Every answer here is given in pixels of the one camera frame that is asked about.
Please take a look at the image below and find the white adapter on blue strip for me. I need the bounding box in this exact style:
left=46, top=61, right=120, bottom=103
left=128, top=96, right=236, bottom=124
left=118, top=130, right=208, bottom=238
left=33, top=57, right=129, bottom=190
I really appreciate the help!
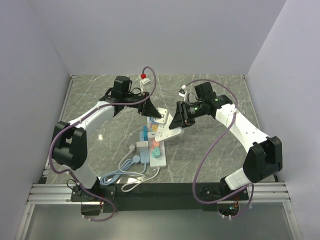
left=136, top=141, right=149, bottom=148

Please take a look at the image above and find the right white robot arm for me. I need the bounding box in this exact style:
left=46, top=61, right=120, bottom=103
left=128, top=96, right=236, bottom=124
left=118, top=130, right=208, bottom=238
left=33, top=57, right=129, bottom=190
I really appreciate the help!
left=168, top=80, right=283, bottom=200

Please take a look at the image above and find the blue power strip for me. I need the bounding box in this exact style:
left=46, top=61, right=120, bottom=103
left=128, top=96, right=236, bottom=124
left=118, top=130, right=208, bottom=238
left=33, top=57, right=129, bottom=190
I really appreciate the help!
left=137, top=131, right=150, bottom=164

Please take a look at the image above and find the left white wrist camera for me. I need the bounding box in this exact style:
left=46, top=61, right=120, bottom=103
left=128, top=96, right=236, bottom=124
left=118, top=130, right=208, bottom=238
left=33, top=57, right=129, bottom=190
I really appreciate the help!
left=139, top=73, right=151, bottom=86

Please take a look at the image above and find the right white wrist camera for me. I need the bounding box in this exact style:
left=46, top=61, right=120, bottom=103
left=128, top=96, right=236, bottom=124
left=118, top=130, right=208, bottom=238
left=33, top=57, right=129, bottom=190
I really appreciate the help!
left=178, top=85, right=187, bottom=100

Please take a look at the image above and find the purple cable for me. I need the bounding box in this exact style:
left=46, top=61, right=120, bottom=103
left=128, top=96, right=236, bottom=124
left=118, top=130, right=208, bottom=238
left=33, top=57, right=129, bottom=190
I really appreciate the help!
left=48, top=66, right=158, bottom=223
left=184, top=79, right=256, bottom=221

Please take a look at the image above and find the black base bar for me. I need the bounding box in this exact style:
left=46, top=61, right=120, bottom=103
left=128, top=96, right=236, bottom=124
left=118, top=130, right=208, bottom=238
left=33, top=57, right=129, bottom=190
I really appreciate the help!
left=70, top=182, right=249, bottom=216

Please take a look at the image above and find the teal plug on strip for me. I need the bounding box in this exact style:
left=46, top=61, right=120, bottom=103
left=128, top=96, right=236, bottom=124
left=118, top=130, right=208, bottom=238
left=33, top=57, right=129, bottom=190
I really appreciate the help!
left=151, top=147, right=161, bottom=159

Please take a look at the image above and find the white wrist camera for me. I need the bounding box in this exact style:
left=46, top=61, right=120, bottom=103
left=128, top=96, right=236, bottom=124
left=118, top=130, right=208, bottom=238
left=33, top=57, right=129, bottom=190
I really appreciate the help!
left=139, top=73, right=151, bottom=86
left=178, top=85, right=187, bottom=100

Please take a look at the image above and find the white triangular socket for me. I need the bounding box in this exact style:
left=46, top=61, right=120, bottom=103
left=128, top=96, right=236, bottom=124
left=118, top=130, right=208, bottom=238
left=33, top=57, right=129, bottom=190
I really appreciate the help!
left=155, top=120, right=184, bottom=142

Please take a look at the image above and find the blue power cable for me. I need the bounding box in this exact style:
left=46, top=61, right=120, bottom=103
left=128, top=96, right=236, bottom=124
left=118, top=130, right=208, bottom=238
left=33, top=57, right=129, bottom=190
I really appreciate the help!
left=100, top=155, right=148, bottom=186

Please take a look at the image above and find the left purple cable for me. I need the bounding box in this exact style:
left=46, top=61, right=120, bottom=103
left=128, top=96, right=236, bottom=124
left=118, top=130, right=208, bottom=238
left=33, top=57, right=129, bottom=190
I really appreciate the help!
left=48, top=66, right=158, bottom=223

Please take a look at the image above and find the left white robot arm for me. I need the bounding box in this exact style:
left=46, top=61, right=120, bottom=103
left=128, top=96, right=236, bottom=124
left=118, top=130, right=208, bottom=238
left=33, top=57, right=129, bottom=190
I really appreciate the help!
left=48, top=75, right=161, bottom=201

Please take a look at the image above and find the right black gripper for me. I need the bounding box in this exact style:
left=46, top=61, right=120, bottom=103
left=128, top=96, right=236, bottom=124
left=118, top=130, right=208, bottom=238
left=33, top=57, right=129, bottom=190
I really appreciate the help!
left=169, top=100, right=206, bottom=130

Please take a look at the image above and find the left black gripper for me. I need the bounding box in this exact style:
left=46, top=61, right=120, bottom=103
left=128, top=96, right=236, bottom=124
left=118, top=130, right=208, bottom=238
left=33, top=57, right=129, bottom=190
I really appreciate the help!
left=123, top=91, right=162, bottom=119

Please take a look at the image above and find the coral plug on strip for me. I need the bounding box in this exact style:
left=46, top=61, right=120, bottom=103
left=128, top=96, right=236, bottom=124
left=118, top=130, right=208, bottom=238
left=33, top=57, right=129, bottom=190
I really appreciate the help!
left=151, top=140, right=160, bottom=149

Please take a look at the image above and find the aluminium frame rail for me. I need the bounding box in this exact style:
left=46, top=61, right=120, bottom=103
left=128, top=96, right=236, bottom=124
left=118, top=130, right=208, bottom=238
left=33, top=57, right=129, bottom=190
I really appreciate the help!
left=26, top=182, right=76, bottom=206

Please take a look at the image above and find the blue plug on strip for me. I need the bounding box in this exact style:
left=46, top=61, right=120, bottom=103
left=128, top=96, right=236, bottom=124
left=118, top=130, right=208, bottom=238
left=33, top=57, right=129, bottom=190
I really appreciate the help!
left=148, top=117, right=154, bottom=128

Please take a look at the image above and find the yellow plug on strip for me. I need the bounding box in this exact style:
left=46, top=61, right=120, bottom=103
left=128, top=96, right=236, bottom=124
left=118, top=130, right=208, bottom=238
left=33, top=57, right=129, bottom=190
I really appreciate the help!
left=151, top=124, right=158, bottom=132

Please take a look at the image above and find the white power cable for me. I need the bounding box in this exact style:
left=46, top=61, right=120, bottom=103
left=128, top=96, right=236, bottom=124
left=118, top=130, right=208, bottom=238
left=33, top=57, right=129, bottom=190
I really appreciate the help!
left=117, top=144, right=161, bottom=193

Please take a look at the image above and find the white square plug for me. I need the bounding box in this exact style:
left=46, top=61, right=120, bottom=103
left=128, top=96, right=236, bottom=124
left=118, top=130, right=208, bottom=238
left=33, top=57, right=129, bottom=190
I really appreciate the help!
left=153, top=107, right=173, bottom=125

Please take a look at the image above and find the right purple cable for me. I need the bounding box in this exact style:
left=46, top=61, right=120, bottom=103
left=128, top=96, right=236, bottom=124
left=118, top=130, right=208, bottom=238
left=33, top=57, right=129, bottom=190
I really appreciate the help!
left=184, top=79, right=256, bottom=221

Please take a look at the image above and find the white power strip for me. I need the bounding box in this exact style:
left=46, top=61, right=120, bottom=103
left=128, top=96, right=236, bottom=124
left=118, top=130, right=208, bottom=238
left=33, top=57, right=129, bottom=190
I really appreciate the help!
left=147, top=117, right=167, bottom=169

